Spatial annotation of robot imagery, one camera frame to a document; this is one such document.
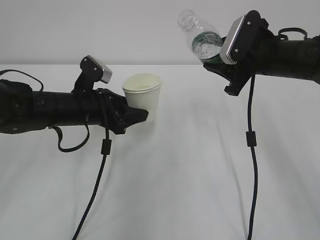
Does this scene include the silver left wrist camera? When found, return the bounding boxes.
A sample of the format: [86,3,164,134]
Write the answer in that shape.
[80,55,113,84]

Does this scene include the black left camera cable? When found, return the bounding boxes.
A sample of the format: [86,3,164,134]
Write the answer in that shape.
[0,69,112,240]

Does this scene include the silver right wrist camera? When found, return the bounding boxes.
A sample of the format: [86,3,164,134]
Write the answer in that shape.
[219,10,270,66]

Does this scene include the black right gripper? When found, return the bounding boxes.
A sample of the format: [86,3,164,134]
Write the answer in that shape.
[203,36,253,96]

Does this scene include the black right camera cable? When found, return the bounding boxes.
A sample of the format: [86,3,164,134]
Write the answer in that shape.
[243,74,259,240]

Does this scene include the black camera cable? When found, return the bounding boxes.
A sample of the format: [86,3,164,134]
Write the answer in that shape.
[243,74,259,240]
[0,69,112,240]

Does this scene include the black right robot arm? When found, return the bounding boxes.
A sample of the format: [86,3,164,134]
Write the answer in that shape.
[203,34,320,96]

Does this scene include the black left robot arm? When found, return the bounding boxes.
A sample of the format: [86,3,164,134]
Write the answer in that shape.
[0,79,149,135]

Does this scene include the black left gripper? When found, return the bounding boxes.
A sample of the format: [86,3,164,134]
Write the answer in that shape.
[96,88,149,135]

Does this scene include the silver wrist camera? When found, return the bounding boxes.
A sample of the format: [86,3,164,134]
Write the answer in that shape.
[219,10,270,66]
[80,55,113,84]

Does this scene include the white paper cup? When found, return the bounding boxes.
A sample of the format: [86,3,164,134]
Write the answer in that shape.
[122,72,162,123]

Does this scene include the clear water bottle green label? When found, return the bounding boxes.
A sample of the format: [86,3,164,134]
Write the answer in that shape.
[177,9,224,63]

